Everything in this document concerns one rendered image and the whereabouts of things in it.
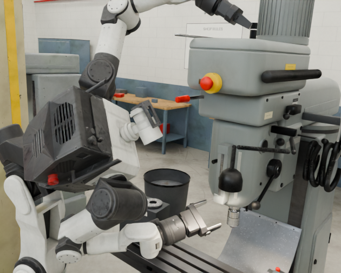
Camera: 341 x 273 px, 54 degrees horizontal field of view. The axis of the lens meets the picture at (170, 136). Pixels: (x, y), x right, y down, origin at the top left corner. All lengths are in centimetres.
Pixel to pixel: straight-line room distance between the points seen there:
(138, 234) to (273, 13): 91
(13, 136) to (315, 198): 126
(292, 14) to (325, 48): 415
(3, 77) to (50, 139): 152
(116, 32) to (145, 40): 610
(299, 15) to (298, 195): 76
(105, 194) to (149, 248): 32
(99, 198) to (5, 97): 166
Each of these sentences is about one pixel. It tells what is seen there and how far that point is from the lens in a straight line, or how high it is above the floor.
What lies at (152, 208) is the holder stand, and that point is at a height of 113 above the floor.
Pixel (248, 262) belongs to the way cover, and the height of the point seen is 91.
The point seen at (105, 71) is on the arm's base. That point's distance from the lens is 112.
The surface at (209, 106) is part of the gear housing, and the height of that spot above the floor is 167.
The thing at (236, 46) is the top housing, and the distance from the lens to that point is 97.
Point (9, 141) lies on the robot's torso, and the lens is 125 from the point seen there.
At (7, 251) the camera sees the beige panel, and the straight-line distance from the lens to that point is 286.
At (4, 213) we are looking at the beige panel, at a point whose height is 66.
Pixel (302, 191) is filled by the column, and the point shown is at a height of 128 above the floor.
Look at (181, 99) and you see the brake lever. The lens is 104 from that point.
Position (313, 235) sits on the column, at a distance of 173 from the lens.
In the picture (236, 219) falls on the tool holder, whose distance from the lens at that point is 132.
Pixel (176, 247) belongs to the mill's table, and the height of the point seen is 93.
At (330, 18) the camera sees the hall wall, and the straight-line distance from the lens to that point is 550.
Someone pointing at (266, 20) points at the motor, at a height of 197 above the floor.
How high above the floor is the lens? 184
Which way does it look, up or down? 14 degrees down
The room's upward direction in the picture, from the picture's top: 3 degrees clockwise
